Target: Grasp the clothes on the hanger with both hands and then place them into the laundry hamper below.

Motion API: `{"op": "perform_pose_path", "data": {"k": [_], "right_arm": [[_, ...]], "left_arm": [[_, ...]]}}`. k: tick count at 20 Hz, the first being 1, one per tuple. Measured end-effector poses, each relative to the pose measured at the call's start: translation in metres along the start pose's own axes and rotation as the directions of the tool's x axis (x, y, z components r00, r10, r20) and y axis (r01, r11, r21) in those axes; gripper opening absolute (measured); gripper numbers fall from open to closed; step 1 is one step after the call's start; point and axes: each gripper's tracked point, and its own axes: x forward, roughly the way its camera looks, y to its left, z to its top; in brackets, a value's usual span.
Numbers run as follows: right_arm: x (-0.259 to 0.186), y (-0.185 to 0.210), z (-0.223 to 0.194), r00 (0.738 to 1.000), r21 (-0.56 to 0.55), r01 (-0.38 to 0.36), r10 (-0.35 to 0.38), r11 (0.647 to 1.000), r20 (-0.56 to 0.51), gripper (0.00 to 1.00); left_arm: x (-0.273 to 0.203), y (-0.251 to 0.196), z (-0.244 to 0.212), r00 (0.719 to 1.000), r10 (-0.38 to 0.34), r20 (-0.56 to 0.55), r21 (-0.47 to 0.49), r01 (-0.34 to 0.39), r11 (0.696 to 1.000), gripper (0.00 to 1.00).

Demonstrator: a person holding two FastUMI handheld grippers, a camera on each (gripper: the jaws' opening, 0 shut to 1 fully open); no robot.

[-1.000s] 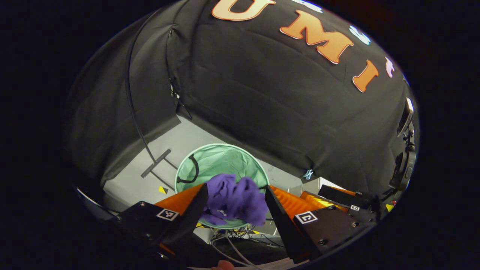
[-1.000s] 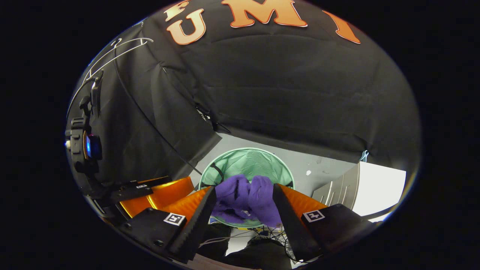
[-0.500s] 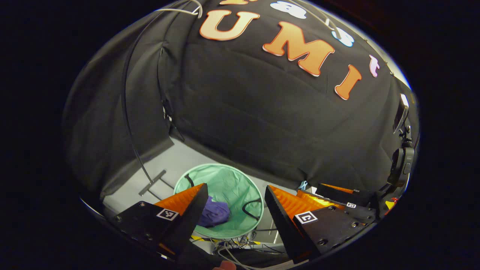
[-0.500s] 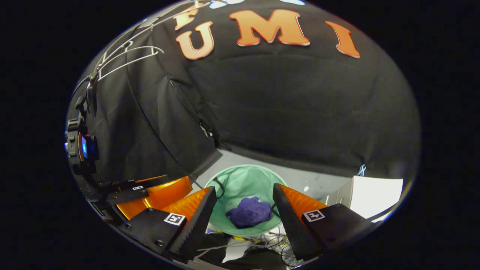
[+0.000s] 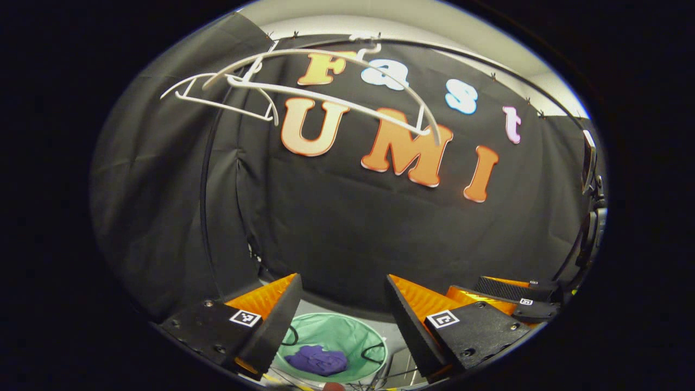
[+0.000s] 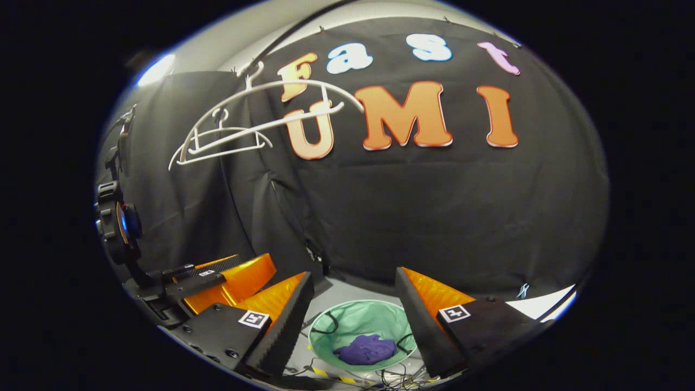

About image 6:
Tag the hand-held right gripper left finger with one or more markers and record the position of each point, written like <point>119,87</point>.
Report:
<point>282,326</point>

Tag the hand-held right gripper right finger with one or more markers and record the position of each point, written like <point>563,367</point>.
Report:
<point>423,326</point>

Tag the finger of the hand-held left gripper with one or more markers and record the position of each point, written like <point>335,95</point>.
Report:
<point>209,269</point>
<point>244,282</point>

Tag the green laundry hamper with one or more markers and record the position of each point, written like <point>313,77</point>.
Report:
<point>358,320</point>

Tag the white plastic hanger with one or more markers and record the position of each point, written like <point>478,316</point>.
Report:
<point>315,82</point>
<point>239,128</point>

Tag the yellow black floor tape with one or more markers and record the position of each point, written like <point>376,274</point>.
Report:
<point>323,372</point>

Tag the dark equipment stand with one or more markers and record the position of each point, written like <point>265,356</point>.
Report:
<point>124,144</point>

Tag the ceiling light panel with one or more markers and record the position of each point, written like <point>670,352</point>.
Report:
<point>156,69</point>

